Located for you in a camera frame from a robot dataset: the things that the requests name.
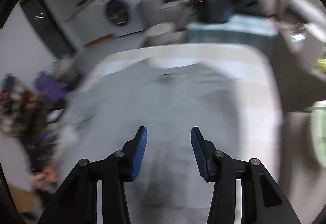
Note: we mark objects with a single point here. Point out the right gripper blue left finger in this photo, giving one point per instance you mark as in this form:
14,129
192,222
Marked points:
126,163

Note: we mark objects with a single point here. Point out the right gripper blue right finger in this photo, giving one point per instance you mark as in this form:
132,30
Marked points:
209,160

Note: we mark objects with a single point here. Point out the grey cloth garment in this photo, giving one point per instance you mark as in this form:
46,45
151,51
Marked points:
169,103

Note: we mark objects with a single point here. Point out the purple bag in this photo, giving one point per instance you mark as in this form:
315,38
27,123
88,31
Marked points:
49,87

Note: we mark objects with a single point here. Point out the shoe rack with shoes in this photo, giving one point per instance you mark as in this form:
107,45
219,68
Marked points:
32,119

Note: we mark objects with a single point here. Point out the black rice cooker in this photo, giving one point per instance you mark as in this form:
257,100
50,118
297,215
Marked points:
214,11

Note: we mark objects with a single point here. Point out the white washing machine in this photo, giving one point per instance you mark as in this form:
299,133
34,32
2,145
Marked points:
122,16

